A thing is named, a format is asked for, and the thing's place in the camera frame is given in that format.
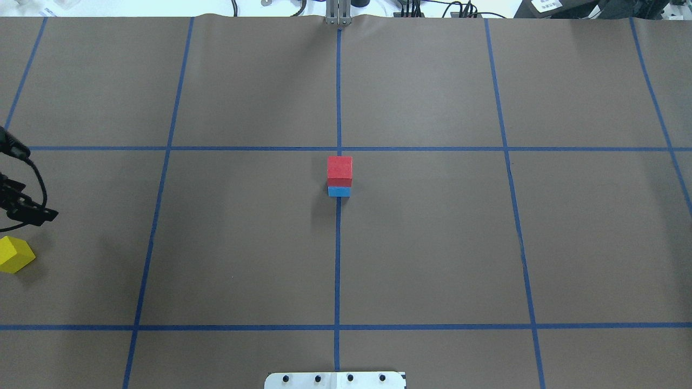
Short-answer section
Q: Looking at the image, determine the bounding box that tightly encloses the blue cube block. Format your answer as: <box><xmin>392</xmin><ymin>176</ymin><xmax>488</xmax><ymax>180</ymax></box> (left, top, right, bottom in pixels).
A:
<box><xmin>327</xmin><ymin>186</ymin><xmax>351</xmax><ymax>198</ymax></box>

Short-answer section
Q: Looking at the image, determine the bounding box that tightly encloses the red cube block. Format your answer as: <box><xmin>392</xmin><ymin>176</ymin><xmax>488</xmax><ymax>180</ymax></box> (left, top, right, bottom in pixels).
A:
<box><xmin>327</xmin><ymin>156</ymin><xmax>353</xmax><ymax>187</ymax></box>

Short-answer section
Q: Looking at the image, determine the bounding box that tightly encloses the yellow cube block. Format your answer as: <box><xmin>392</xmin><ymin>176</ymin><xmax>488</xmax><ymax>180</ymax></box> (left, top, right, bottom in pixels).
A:
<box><xmin>1</xmin><ymin>236</ymin><xmax>36</xmax><ymax>274</ymax></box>

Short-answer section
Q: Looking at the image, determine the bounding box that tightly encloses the aluminium frame post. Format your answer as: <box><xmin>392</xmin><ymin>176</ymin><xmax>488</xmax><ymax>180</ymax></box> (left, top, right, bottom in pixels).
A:
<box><xmin>324</xmin><ymin>0</ymin><xmax>352</xmax><ymax>26</ymax></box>

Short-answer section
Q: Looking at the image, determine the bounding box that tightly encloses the white pedestal column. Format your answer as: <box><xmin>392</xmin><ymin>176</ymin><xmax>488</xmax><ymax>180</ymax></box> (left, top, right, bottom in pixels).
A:
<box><xmin>264</xmin><ymin>371</ymin><xmax>407</xmax><ymax>388</ymax></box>

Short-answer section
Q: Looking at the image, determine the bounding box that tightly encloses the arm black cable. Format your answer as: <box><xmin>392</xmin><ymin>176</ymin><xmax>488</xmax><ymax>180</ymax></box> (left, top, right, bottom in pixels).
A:
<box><xmin>0</xmin><ymin>127</ymin><xmax>48</xmax><ymax>211</ymax></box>

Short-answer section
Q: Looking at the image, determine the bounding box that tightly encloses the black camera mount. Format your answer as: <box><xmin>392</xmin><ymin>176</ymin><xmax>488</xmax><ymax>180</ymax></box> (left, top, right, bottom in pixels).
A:
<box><xmin>1</xmin><ymin>175</ymin><xmax>59</xmax><ymax>232</ymax></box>

